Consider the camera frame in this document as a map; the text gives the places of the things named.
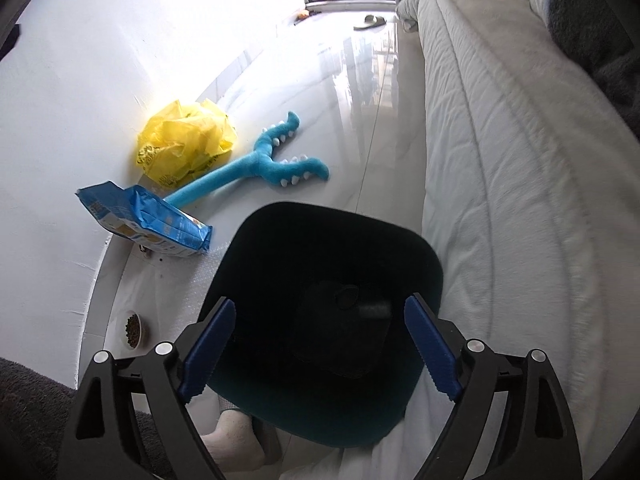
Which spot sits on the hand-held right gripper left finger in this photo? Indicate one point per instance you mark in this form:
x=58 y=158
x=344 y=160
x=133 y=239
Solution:
x=212 y=340

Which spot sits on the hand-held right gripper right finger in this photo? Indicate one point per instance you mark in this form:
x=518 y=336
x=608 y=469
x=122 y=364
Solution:
x=430 y=345

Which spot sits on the white pet food bowl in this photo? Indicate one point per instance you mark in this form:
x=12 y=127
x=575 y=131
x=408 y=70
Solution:
x=133 y=330

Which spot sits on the person's foot in white sock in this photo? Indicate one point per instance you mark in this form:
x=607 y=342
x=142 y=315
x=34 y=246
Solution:
x=235 y=440

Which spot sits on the blue pet food bag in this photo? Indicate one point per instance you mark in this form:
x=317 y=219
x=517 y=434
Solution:
x=150 y=220

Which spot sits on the blue plush toy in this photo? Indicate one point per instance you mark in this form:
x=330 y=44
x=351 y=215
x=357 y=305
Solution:
x=250 y=165

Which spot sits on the dark grey rug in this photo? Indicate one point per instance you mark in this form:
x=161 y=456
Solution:
x=35 y=410

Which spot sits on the yellow plastic bag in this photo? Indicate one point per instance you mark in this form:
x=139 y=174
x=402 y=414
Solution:
x=185 y=140

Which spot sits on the grey slipper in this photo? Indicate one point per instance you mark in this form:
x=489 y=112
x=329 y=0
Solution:
x=370 y=21

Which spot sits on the small orange item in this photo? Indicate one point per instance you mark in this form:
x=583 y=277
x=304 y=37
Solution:
x=303 y=13

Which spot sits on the grey fleece blanket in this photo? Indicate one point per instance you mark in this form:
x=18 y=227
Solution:
x=585 y=15

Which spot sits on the black wall object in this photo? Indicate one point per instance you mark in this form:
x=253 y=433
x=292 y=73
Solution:
x=9 y=42

